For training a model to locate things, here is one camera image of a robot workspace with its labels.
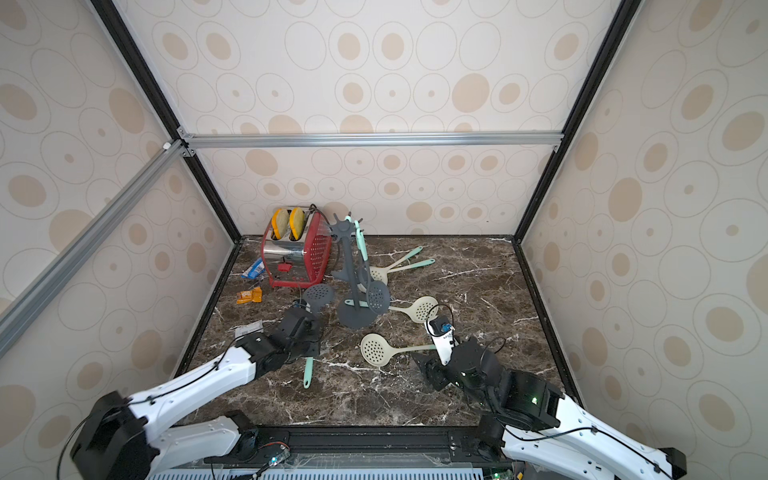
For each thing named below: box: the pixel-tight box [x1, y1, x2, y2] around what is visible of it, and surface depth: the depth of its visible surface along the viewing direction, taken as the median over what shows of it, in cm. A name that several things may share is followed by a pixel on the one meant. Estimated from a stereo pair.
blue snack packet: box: [240, 257, 266, 280], surface depth 111 cm
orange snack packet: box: [236, 286, 263, 304], surface depth 104 cm
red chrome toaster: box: [262, 205, 333, 288], surface depth 99 cm
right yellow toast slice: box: [289, 207, 305, 240], surface depth 99 cm
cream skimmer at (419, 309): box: [388, 296, 440, 323], surface depth 99 cm
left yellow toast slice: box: [271, 208, 289, 240], surface depth 99 cm
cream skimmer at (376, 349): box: [360, 333, 436, 367], surface depth 91 cm
